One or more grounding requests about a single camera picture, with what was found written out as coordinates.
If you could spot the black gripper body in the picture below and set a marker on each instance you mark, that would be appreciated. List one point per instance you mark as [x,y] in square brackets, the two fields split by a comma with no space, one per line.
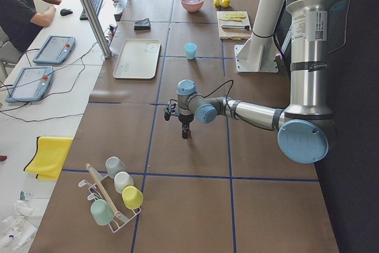
[185,119]

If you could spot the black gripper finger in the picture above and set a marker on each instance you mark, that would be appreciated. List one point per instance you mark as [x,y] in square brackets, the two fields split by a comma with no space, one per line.
[185,130]

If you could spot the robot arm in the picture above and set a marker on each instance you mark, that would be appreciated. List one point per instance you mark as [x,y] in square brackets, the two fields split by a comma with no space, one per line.
[305,129]

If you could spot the ice cubes in bowl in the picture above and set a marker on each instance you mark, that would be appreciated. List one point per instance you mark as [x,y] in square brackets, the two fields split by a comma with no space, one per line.
[192,2]

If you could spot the light blue plastic cup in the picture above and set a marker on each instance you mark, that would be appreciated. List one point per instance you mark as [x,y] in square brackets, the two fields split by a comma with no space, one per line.
[190,49]

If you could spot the grey plastic cup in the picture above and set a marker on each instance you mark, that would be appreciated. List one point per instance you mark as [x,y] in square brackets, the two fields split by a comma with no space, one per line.
[114,165]

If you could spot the white plastic cup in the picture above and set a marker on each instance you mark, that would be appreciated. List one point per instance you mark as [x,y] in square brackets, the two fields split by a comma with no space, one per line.
[122,180]

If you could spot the yellow plastic cup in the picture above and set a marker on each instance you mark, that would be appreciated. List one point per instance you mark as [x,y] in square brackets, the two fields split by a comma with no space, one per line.
[132,197]

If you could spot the mint green plastic cup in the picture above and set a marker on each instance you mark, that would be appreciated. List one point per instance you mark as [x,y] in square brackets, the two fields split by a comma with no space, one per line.
[101,212]

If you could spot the pink bowl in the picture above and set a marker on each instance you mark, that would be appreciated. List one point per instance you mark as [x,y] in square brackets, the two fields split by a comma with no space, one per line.
[192,5]

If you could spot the yellow lemon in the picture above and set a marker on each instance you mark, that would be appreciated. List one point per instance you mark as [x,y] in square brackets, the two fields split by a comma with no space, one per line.
[225,3]
[217,3]

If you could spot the lemon slices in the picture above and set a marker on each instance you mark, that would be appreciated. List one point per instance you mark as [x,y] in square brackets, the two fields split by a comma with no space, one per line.
[234,16]

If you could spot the wooden cutting board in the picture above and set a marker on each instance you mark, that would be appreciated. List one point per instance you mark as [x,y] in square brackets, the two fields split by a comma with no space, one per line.
[233,34]

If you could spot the cream bear tray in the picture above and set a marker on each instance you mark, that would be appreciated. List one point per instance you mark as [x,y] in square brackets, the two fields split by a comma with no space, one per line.
[138,59]

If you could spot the black keyboard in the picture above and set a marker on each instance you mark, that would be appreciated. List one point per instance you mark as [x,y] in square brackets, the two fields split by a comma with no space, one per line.
[97,4]

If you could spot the black computer mouse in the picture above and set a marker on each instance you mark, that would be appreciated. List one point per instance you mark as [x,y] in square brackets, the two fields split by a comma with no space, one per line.
[65,12]

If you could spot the yellow cloth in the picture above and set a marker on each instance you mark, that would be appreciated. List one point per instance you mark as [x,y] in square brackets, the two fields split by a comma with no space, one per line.
[50,155]

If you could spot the far blue teach pendant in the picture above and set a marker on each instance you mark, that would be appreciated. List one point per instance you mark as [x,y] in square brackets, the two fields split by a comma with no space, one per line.
[55,50]

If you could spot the blue teach pendant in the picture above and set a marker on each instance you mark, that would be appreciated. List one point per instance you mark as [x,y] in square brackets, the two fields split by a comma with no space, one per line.
[55,50]
[30,85]

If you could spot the near blue teach pendant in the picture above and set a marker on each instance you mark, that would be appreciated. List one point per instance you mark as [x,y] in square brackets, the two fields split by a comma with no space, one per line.
[30,85]

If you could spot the seated person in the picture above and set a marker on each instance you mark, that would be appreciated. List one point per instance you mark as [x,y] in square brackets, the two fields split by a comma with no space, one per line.
[22,23]

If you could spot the crumpled white plastic wrap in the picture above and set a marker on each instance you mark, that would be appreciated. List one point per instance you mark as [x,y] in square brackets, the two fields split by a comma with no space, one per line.
[17,230]

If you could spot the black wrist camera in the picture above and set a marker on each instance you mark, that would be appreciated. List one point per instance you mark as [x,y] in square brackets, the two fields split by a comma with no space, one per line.
[171,109]

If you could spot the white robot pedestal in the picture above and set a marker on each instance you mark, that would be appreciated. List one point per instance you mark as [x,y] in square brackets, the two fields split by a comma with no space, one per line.
[259,52]

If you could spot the wooden rack handle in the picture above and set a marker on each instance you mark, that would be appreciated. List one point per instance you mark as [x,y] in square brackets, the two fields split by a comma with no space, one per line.
[97,177]

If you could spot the white wire cup rack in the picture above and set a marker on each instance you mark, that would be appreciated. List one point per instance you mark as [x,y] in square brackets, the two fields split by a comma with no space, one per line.
[127,215]

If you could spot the aluminium frame post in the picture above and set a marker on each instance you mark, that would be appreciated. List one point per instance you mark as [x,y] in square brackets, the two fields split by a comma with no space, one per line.
[96,28]

